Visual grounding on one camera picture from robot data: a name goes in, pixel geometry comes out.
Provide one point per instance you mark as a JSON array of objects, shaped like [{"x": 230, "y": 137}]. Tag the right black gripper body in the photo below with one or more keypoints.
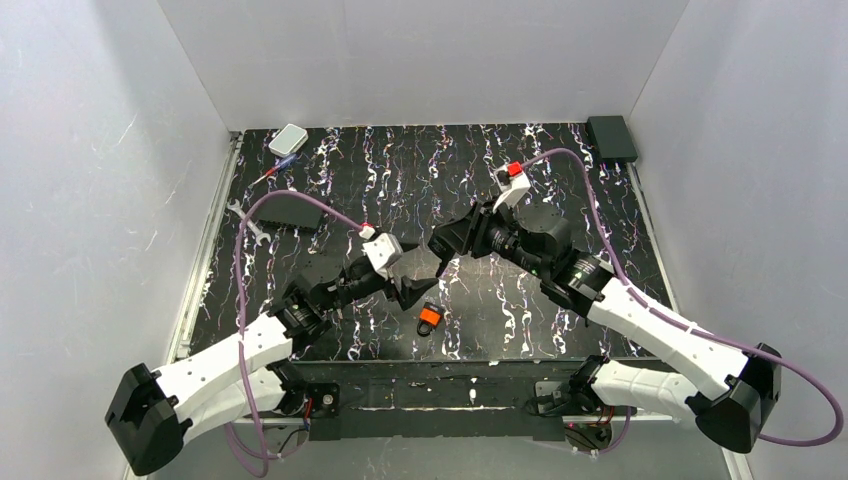
[{"x": 474, "y": 230}]

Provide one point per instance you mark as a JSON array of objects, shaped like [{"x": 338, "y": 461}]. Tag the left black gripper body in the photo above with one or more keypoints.
[{"x": 395, "y": 285}]

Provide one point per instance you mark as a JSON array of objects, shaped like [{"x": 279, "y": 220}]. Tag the orange padlock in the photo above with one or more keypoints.
[{"x": 430, "y": 316}]

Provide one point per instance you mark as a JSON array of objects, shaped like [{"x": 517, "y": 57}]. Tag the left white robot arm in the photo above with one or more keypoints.
[{"x": 154, "y": 413}]

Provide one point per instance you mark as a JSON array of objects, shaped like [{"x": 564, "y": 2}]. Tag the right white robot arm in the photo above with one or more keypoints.
[{"x": 727, "y": 393}]

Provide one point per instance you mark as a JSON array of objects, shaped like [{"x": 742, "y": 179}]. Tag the black flat box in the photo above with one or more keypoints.
[{"x": 291, "y": 211}]

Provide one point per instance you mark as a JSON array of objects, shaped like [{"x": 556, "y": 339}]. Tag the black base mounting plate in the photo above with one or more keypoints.
[{"x": 450, "y": 399}]

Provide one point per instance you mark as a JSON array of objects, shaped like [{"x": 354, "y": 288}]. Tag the blue red small screwdriver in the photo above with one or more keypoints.
[{"x": 281, "y": 163}]

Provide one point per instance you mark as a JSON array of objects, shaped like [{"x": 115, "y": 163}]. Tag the silver open-end wrench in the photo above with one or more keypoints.
[{"x": 260, "y": 236}]

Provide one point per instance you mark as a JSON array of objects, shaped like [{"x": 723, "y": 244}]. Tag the black box in corner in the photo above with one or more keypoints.
[{"x": 611, "y": 139}]

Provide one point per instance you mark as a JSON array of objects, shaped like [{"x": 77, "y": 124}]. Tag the white rectangular box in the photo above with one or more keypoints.
[{"x": 288, "y": 140}]

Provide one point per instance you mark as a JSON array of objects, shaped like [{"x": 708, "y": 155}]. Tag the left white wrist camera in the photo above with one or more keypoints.
[{"x": 382, "y": 249}]

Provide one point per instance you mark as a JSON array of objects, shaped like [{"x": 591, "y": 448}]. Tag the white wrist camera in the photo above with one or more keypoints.
[
  {"x": 382, "y": 249},
  {"x": 513, "y": 184}
]

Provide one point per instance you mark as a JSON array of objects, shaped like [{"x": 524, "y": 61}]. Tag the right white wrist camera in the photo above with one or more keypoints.
[{"x": 513, "y": 184}]

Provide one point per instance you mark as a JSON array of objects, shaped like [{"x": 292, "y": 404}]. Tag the aluminium frame rail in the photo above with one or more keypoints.
[{"x": 190, "y": 304}]

